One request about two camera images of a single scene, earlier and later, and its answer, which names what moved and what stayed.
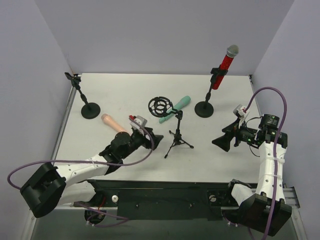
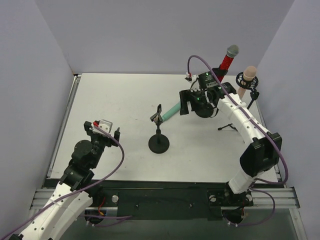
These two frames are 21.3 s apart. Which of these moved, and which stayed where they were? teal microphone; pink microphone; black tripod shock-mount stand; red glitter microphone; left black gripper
Moved: black tripod shock-mount stand; left black gripper; pink microphone
Stayed: teal microphone; red glitter microphone
